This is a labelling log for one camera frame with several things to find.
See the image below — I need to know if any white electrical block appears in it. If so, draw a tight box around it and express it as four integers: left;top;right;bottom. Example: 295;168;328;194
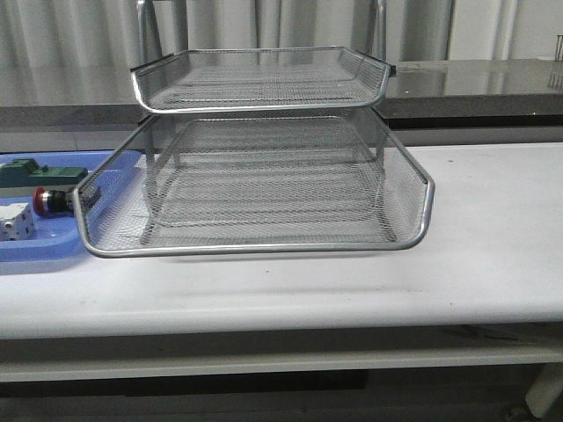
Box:
1;202;35;241

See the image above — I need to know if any mesh rack tray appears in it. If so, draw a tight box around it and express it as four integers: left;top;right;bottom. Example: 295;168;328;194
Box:
131;47;391;114
141;173;397;244
73;108;435;258

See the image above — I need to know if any green terminal block module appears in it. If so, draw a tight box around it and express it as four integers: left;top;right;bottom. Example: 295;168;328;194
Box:
1;158;88;197

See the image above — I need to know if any red emergency push button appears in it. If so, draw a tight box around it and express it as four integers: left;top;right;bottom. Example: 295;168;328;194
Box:
32;186;76;218

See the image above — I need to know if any white table leg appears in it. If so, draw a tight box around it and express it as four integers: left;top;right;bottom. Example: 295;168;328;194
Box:
524;363;563;418

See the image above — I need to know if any blue plastic tray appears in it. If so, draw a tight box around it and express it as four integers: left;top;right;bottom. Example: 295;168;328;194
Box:
0;150;146;263

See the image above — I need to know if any grey metal rack frame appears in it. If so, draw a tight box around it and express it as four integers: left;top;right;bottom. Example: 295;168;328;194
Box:
135;0;399;246

